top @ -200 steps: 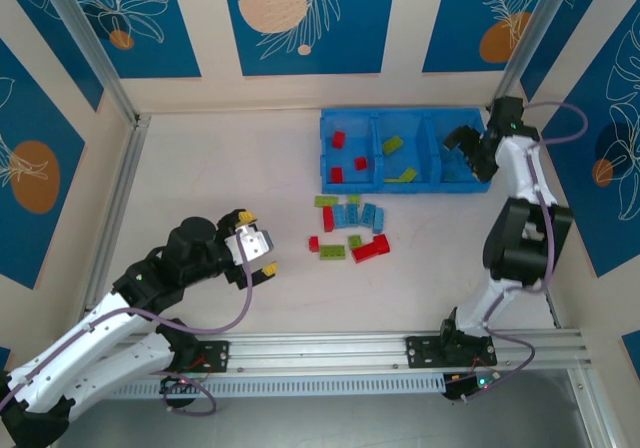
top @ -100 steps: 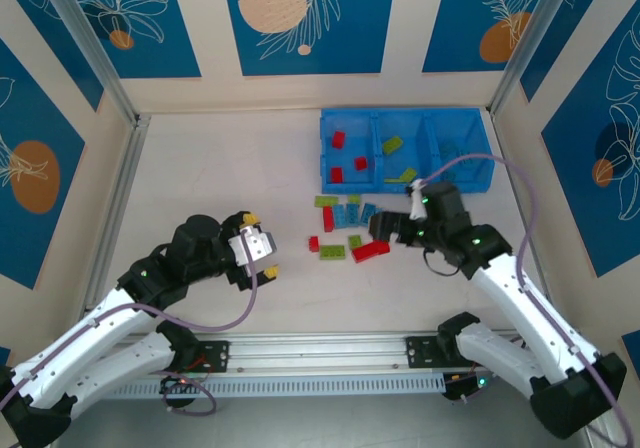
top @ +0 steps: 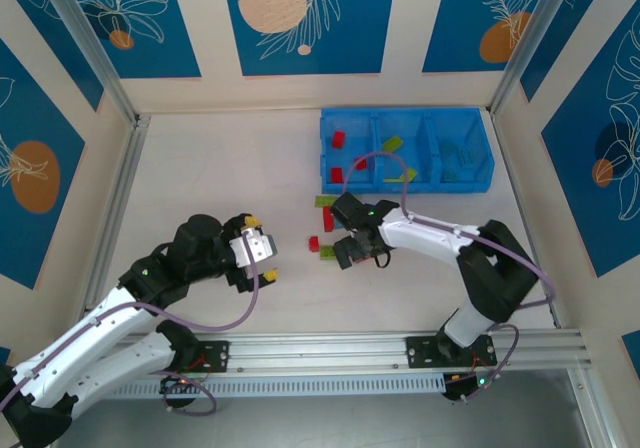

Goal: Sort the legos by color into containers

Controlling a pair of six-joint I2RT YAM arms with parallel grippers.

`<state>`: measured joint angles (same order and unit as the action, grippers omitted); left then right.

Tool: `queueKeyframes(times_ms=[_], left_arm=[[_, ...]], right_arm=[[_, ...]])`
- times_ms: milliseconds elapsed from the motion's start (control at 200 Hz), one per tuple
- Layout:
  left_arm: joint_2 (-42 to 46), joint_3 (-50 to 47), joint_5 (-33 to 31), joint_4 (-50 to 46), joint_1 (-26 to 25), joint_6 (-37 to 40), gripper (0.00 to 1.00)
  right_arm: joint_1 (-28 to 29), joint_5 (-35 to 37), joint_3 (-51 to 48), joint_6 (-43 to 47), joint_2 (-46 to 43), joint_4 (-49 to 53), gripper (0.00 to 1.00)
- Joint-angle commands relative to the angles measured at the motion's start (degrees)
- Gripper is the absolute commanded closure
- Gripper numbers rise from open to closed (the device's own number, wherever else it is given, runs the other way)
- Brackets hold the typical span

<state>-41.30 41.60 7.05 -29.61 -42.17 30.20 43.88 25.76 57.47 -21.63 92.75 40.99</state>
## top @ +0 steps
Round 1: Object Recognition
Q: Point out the blue three-compartment plastic bin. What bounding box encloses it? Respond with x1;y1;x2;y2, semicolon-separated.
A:
318;107;496;195

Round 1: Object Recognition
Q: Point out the black controller board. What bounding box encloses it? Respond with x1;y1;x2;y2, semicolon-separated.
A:
442;372;494;404
159;373;202;410

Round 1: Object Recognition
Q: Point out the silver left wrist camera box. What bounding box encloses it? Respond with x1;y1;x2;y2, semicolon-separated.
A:
228;227;278;269

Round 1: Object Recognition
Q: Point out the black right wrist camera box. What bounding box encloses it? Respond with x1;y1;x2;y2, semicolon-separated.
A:
331;192;376;232

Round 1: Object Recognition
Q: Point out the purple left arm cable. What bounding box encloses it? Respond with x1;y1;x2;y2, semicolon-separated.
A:
0;230;261;417

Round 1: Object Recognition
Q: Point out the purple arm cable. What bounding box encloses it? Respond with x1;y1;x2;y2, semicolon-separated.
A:
0;230;261;417
342;151;557;405

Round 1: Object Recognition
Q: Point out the aluminium floor rail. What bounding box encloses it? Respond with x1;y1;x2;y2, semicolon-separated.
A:
83;114;152;310
492;111;562;330

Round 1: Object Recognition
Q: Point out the wide aluminium base rail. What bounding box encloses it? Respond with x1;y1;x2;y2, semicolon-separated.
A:
99;328;596;370

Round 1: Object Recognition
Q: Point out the grey slotted cable duct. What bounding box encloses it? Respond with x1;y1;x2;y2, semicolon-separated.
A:
107;373;446;400

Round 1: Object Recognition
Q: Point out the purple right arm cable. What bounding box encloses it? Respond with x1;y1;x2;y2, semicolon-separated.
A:
342;151;557;405

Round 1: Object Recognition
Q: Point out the aluminium frame post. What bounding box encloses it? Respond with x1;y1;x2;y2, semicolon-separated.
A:
37;0;140;125
491;0;584;115

